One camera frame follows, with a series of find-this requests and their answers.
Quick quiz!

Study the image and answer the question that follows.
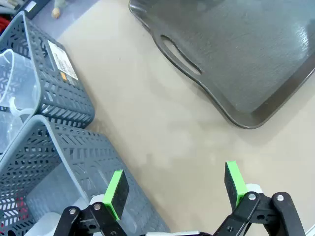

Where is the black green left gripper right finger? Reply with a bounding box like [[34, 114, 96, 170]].
[[213, 161, 306, 236]]

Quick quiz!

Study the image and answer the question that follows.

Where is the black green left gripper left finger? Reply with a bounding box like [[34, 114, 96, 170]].
[[53, 169, 130, 236]]

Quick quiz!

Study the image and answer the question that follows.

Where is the grey perforated plastic basket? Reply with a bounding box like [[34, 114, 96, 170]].
[[0, 115, 170, 236]]

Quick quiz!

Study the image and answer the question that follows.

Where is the grey basket with white label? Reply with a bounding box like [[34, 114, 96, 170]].
[[0, 11, 96, 128]]

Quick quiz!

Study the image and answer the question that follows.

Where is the dark grey plastic tray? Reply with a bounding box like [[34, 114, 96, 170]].
[[128, 0, 315, 130]]

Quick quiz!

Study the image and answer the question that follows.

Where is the clear plastic measuring beaker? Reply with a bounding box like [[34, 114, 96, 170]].
[[0, 48, 42, 148]]

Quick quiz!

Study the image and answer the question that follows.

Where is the black crate with white label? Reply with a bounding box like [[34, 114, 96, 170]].
[[23, 0, 51, 20]]

